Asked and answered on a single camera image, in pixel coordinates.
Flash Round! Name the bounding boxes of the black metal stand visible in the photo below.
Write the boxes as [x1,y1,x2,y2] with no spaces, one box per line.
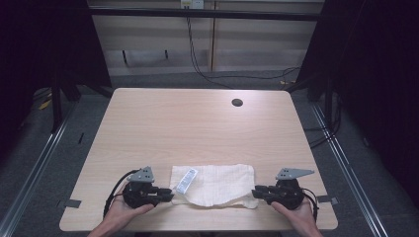
[49,77,64,134]

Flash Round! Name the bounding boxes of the person's left hand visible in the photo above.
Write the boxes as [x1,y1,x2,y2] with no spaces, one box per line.
[103,184,155,232]

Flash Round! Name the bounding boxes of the black curtain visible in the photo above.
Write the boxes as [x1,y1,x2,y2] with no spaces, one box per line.
[297,0,419,211]
[0,0,113,159]

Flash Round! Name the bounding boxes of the white wall power outlet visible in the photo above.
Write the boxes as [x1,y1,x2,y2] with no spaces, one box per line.
[180,0,206,10]

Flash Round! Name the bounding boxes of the black floor cables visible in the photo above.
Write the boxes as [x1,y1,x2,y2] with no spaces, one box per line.
[302,93,343,150]

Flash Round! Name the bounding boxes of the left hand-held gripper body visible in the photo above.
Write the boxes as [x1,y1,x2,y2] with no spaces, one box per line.
[122,166,166,209]

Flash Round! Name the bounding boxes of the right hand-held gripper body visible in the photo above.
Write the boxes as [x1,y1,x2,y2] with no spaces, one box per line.
[272,167,315,211]

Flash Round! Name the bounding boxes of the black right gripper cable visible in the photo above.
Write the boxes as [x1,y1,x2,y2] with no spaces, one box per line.
[300,187,320,222]

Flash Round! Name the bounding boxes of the cream white cloth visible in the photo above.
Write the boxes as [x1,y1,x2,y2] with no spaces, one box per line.
[169,163,260,209]

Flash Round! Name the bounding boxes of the long black wall cable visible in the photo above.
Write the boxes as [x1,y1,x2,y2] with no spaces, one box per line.
[186,8,301,90]

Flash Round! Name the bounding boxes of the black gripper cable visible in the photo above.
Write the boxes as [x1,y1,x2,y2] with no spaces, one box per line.
[103,168,141,219]
[300,187,320,222]

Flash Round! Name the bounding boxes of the grey tape piece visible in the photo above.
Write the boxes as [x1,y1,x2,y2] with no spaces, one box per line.
[317,195,339,205]
[63,198,82,209]

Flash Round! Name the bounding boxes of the black horizontal metal bar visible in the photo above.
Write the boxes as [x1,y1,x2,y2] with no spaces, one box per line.
[88,7,321,23]

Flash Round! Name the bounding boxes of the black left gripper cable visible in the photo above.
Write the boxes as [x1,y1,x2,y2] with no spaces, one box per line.
[103,168,141,219]

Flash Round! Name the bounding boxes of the aluminium floor rail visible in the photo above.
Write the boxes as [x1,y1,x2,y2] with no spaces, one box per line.
[0,107,76,237]
[310,103,390,237]

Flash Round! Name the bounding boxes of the person's right hand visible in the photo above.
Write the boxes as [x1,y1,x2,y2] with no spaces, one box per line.
[270,197,318,232]

